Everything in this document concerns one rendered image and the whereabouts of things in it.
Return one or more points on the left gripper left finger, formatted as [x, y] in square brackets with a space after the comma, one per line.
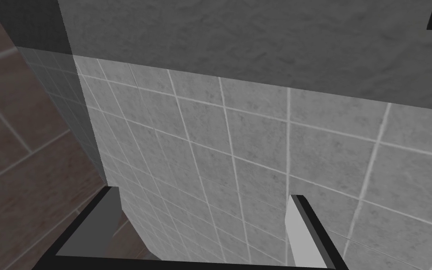
[94, 228]

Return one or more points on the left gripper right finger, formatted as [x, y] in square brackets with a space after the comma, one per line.
[308, 236]

